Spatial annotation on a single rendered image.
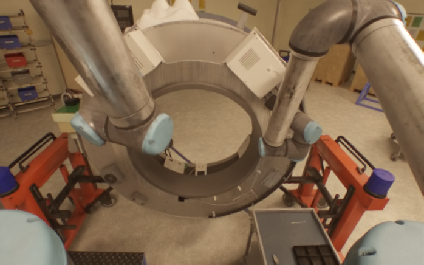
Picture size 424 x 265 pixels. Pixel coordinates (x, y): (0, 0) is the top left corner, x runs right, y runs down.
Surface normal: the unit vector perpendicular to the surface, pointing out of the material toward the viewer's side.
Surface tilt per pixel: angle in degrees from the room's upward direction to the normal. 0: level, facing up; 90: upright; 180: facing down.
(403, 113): 78
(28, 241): 5
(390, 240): 5
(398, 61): 48
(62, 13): 107
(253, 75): 90
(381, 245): 5
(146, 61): 90
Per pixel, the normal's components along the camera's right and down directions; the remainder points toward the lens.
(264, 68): 0.03, 0.51
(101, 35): 0.76, 0.43
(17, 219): 0.11, -0.84
